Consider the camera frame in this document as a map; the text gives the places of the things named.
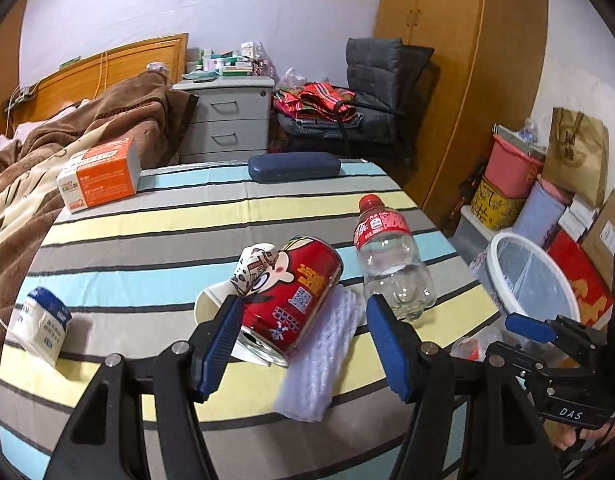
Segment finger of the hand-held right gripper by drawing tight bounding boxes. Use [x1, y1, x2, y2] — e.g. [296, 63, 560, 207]
[485, 340, 553, 381]
[505, 312, 613, 358]

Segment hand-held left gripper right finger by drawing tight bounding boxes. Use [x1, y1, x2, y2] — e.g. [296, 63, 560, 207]
[366, 294, 561, 480]

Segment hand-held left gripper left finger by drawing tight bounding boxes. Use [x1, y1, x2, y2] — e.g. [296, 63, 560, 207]
[46, 295, 245, 480]

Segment white bin with grey bag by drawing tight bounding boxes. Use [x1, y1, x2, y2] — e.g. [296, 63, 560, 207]
[470, 230, 583, 361]

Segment red cartoon drink can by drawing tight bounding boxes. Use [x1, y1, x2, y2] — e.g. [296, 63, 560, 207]
[236, 235, 344, 367]

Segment person's right hand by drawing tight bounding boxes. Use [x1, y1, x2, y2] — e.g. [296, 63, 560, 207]
[551, 405, 615, 463]

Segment white foam net sleeve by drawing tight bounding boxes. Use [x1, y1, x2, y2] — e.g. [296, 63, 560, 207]
[276, 287, 365, 423]

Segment red gift box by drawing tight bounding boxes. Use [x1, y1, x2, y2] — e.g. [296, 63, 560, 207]
[547, 230, 615, 328]

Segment patterned paper cup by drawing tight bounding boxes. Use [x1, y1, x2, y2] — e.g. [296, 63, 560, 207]
[194, 242, 278, 326]

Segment clear bottle with red label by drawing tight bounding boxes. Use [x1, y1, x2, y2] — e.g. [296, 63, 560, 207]
[354, 194, 437, 322]

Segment stack of white boxes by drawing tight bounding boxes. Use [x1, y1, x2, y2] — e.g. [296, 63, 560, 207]
[557, 200, 601, 243]

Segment cardboard box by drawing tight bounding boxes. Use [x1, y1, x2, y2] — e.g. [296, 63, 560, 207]
[581, 189, 615, 273]

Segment yellow patterned tin box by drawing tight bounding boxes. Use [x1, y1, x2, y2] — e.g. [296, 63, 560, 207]
[470, 176, 528, 231]

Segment pink plastic bucket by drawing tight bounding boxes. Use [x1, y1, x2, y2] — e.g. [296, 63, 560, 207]
[487, 135, 545, 198]

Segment brown paper bag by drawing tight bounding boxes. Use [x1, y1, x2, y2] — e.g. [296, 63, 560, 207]
[542, 107, 609, 208]

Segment white and blue yogurt cup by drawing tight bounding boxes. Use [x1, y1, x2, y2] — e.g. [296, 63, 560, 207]
[11, 286, 73, 366]

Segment grey striped book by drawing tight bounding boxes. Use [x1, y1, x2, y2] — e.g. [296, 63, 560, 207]
[491, 122, 545, 151]

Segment dark blue glasses case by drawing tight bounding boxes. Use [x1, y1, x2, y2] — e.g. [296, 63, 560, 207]
[248, 151, 341, 182]

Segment orange and white box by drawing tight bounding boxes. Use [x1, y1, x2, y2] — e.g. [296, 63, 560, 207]
[56, 137, 142, 215]

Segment grey drawer nightstand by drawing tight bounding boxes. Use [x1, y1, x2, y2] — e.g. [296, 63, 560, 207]
[172, 76, 276, 164]

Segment folded dark clothes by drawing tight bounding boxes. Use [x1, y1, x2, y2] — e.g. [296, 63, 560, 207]
[274, 112, 363, 142]

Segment wooden wardrobe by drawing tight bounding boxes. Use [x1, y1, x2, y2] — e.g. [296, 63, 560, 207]
[372, 0, 548, 241]

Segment brown patterned blanket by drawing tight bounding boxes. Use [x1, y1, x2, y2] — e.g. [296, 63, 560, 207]
[0, 70, 198, 281]

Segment red striped clothing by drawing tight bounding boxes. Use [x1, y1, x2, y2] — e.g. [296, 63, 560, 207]
[273, 81, 365, 126]

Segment black chair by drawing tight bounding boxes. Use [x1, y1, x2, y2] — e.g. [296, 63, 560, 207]
[282, 42, 435, 153]

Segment grey quilted chair cushion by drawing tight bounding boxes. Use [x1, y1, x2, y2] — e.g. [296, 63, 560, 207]
[345, 37, 404, 143]

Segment clear plastic bag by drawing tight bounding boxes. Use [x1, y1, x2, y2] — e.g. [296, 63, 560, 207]
[282, 67, 308, 91]

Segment cluster of bottles and boxes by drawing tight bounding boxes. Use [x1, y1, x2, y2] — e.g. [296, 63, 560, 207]
[186, 41, 273, 81]

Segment pink pillow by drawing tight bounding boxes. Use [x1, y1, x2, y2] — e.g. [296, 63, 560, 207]
[0, 120, 38, 153]

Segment wooden headboard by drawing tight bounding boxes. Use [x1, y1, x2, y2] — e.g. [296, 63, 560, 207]
[7, 32, 189, 126]

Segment power strip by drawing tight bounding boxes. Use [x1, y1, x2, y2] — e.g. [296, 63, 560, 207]
[4, 87, 38, 111]

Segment wooden door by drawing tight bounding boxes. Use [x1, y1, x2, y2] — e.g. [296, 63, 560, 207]
[0, 0, 28, 146]

